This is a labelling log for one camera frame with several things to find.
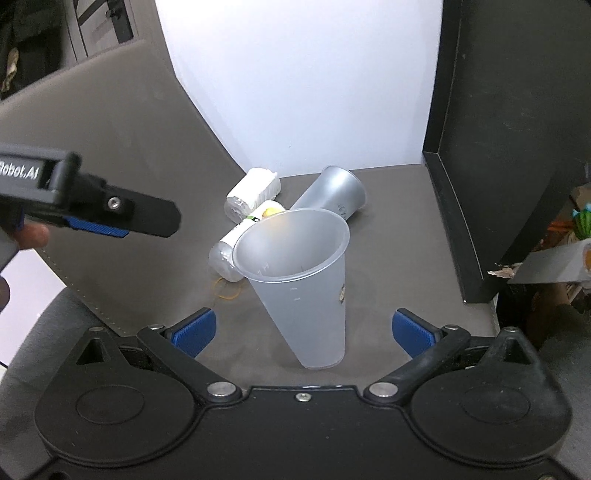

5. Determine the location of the yellow rubber band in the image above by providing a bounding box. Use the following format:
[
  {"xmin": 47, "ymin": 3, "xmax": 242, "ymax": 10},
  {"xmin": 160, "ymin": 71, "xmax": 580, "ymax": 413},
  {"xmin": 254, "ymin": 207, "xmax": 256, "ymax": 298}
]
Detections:
[{"xmin": 213, "ymin": 276, "xmax": 245, "ymax": 299}]

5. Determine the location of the grey cardboard piece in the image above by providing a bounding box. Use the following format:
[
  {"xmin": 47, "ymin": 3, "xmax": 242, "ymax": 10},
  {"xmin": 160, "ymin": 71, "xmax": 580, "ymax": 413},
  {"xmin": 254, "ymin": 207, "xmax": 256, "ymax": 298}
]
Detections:
[{"xmin": 488, "ymin": 239, "xmax": 591, "ymax": 285}]

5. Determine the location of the green toy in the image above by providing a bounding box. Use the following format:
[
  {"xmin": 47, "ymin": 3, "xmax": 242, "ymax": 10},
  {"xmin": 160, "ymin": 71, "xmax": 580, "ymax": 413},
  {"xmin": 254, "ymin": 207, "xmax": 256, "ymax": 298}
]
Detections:
[{"xmin": 571, "ymin": 205, "xmax": 591, "ymax": 241}]

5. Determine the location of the black panel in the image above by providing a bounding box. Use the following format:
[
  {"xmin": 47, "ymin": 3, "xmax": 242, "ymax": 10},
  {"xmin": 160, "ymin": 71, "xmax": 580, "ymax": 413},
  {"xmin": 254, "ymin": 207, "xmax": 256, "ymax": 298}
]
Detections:
[{"xmin": 422, "ymin": 0, "xmax": 591, "ymax": 304}]

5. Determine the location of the person's left hand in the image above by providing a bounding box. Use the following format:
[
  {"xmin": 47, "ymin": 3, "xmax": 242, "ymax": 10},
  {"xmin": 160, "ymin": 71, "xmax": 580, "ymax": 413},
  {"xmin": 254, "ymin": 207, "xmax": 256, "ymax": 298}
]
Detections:
[{"xmin": 0, "ymin": 222, "xmax": 50, "ymax": 313}]

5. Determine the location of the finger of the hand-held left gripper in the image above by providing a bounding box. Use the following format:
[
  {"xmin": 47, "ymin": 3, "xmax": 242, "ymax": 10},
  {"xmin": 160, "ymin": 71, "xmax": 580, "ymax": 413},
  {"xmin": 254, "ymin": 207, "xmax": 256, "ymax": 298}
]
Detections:
[{"xmin": 59, "ymin": 173, "xmax": 182, "ymax": 239}]

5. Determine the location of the translucent plastic cup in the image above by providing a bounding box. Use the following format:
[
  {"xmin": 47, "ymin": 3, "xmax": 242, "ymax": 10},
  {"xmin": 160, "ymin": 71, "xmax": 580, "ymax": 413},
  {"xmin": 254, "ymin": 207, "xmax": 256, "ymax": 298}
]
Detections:
[
  {"xmin": 232, "ymin": 209, "xmax": 351, "ymax": 370},
  {"xmin": 291, "ymin": 165, "xmax": 368, "ymax": 223}
]

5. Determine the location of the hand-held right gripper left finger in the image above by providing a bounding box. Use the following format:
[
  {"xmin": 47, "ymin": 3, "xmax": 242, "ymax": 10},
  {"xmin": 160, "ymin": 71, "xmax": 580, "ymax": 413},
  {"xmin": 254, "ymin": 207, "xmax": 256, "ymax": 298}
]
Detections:
[{"xmin": 69, "ymin": 308, "xmax": 243, "ymax": 403}]

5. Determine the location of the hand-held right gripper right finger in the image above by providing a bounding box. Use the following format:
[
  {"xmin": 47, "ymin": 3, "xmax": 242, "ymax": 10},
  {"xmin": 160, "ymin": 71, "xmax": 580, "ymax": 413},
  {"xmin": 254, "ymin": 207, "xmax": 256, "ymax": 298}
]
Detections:
[{"xmin": 364, "ymin": 308, "xmax": 542, "ymax": 403}]

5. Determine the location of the clear plastic bottle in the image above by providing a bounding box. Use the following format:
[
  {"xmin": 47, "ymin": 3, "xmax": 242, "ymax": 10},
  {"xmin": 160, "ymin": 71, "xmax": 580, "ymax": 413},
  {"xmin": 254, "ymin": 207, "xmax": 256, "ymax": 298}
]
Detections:
[{"xmin": 209, "ymin": 202, "xmax": 287, "ymax": 282}]

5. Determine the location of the grey leather mat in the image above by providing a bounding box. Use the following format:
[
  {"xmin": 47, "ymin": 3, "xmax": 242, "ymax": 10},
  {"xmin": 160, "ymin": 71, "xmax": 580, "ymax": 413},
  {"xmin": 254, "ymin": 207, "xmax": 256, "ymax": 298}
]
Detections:
[{"xmin": 0, "ymin": 38, "xmax": 502, "ymax": 370}]

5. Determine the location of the white tissue pack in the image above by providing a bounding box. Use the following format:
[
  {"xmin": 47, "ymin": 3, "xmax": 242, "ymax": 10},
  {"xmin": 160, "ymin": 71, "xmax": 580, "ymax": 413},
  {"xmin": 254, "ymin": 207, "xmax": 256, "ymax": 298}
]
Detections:
[{"xmin": 224, "ymin": 167, "xmax": 282, "ymax": 222}]

